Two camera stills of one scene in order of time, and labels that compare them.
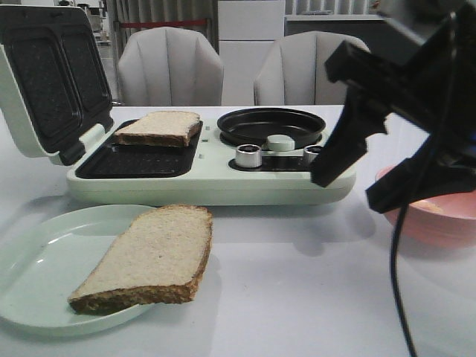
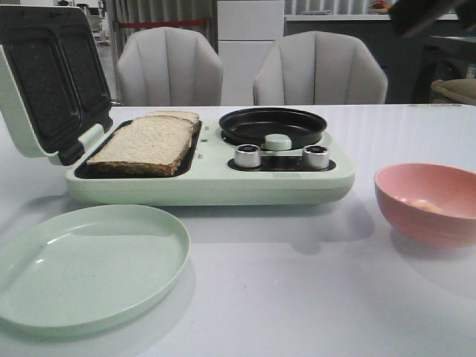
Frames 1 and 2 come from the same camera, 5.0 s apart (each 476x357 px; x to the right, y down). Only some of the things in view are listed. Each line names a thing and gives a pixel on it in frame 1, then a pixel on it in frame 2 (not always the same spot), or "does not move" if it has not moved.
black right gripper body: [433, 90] → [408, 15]
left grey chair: [167, 66] does not move
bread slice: [162, 257] → [151, 146]
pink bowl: [447, 221] does not move
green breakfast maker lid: [57, 83] does not move
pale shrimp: [426, 205] does not move
